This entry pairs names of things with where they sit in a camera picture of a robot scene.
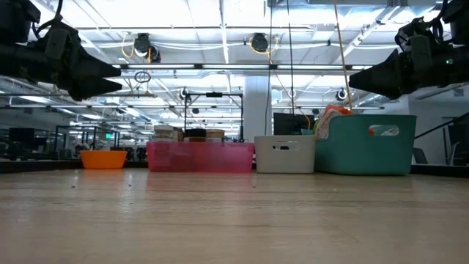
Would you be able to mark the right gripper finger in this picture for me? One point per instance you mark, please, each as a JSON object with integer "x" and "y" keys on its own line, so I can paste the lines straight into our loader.
{"x": 381, "y": 78}

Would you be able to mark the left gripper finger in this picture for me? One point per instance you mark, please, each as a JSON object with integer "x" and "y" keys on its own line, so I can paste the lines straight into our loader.
{"x": 93, "y": 67}
{"x": 93, "y": 89}

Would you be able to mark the black aluminium frame rail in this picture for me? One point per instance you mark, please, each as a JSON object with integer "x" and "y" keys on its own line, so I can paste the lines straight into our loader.
{"x": 44, "y": 165}

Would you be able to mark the small grey plastic bin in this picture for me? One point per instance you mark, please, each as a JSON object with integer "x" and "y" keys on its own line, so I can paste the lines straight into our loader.
{"x": 285, "y": 157}

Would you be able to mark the long ceiling light strip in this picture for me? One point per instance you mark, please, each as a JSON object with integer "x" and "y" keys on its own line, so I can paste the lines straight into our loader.
{"x": 234, "y": 66}

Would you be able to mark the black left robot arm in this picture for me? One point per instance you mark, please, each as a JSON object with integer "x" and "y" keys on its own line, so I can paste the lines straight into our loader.
{"x": 14, "y": 36}

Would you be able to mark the black metal stand frame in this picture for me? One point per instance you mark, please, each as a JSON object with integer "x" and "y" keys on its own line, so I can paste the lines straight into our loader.
{"x": 242, "y": 110}

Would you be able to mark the black-lid orange spice jar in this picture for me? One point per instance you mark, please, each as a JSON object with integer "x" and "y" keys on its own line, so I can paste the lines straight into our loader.
{"x": 195, "y": 133}

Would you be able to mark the orange plastic bowl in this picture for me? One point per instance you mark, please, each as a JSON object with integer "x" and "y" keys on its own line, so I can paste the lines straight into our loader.
{"x": 103, "y": 159}

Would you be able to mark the orange ramen packet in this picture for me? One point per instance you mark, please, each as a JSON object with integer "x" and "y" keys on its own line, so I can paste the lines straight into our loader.
{"x": 331, "y": 113}

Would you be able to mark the black office chair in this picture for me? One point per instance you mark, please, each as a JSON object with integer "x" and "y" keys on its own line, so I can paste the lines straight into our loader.
{"x": 461, "y": 139}

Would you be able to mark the brown stick packet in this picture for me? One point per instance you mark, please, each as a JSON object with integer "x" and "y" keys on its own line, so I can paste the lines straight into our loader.
{"x": 178, "y": 135}

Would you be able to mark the pink plastic tray bin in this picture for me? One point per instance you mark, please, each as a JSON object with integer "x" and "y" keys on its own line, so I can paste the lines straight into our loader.
{"x": 201, "y": 157}

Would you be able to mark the white pillar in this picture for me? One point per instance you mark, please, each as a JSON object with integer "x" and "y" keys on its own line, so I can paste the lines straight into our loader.
{"x": 256, "y": 110}

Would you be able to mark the teal plastic bin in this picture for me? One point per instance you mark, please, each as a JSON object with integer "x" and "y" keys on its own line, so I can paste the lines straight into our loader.
{"x": 362, "y": 154}

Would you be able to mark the white-lid spice jar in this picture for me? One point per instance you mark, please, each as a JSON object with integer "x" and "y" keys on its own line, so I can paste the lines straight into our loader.
{"x": 163, "y": 132}

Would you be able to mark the small black monitor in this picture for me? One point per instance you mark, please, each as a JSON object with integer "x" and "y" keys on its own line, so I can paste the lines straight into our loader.
{"x": 22, "y": 133}

